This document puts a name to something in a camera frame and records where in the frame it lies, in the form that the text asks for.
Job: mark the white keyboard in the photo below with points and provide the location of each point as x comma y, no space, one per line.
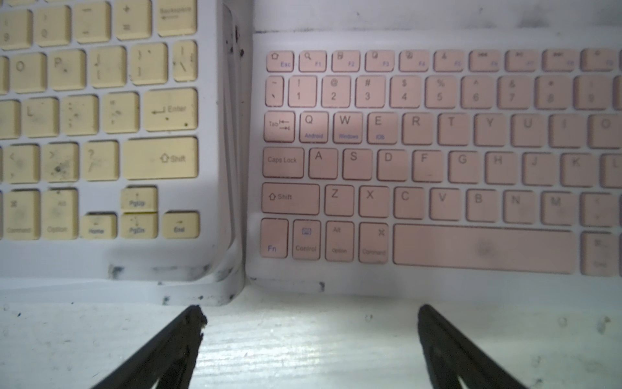
146,291

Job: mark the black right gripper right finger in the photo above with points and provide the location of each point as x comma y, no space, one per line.
453,360

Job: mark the pink keyboard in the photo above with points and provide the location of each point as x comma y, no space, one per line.
453,165

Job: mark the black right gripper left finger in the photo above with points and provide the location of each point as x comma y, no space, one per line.
167,360

